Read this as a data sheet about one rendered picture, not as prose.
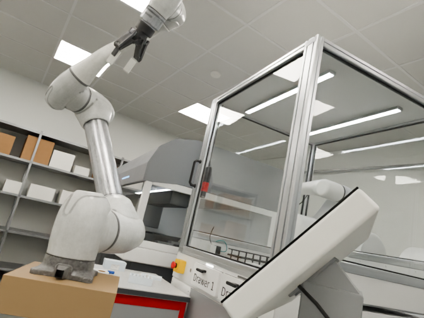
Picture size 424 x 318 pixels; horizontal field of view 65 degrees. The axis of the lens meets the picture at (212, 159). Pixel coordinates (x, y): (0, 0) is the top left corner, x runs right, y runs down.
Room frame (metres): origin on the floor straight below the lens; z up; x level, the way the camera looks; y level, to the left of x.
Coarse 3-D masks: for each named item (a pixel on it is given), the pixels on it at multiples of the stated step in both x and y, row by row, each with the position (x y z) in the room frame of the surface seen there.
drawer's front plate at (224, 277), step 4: (224, 276) 1.55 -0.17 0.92; (228, 276) 1.51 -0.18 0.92; (232, 276) 1.50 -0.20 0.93; (224, 280) 1.54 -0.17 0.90; (228, 280) 1.51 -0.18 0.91; (232, 280) 1.48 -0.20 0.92; (236, 280) 1.45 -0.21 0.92; (240, 280) 1.42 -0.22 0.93; (220, 284) 1.56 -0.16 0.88; (224, 284) 1.53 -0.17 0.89; (240, 284) 1.42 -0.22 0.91; (220, 288) 1.56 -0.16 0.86; (224, 288) 1.53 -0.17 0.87; (228, 288) 1.49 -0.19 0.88; (232, 288) 1.47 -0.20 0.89; (220, 292) 1.55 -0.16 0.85; (224, 292) 1.52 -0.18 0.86; (228, 292) 1.49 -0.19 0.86; (220, 296) 1.54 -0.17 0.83; (224, 296) 1.52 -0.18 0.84
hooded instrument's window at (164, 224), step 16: (128, 192) 2.80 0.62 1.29; (160, 192) 2.44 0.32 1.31; (176, 192) 2.49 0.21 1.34; (160, 208) 2.45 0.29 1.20; (176, 208) 2.50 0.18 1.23; (144, 224) 2.42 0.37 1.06; (160, 224) 2.47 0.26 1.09; (176, 224) 2.51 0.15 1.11; (160, 240) 2.48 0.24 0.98; (176, 240) 2.53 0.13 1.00
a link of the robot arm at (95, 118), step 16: (96, 96) 1.39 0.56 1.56; (80, 112) 1.40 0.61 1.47; (96, 112) 1.39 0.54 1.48; (112, 112) 1.50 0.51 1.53; (96, 128) 1.38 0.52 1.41; (96, 144) 1.36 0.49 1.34; (96, 160) 1.35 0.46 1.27; (112, 160) 1.37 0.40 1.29; (96, 176) 1.34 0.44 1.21; (112, 176) 1.34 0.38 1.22; (112, 192) 1.31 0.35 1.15; (112, 208) 1.26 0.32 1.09; (128, 208) 1.30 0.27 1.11; (128, 224) 1.26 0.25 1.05; (128, 240) 1.27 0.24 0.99
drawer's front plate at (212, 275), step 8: (200, 264) 1.79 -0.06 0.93; (192, 272) 1.86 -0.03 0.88; (208, 272) 1.69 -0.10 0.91; (216, 272) 1.62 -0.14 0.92; (192, 280) 1.84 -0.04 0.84; (208, 280) 1.67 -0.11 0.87; (216, 280) 1.60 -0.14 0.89; (200, 288) 1.74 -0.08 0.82; (208, 288) 1.66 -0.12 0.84; (216, 288) 1.59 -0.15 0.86; (216, 296) 1.60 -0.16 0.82
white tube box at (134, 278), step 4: (132, 276) 1.83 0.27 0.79; (136, 276) 1.84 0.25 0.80; (140, 276) 1.86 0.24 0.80; (144, 276) 1.90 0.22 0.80; (148, 276) 1.92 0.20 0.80; (128, 280) 1.83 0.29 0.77; (132, 280) 1.83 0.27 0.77; (136, 280) 1.84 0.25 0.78; (140, 280) 1.84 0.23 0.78; (144, 280) 1.84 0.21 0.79; (148, 280) 1.84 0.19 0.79; (152, 280) 1.85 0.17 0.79; (140, 284) 1.84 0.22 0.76; (144, 284) 1.84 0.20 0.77; (148, 284) 1.84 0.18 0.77
